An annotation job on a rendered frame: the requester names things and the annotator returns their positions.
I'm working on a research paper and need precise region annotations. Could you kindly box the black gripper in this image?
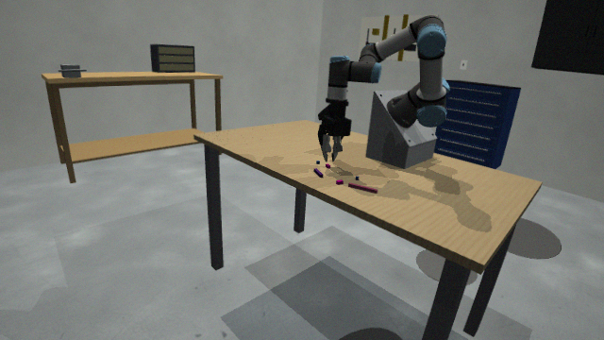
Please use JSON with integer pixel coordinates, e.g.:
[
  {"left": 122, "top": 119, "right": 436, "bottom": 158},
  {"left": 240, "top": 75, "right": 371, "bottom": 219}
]
[{"left": 318, "top": 98, "right": 351, "bottom": 162}]

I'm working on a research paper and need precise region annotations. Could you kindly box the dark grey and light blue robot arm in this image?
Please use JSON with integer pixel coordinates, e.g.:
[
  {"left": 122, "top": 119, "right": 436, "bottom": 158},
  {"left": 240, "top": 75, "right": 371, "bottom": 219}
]
[{"left": 327, "top": 15, "right": 450, "bottom": 128}]

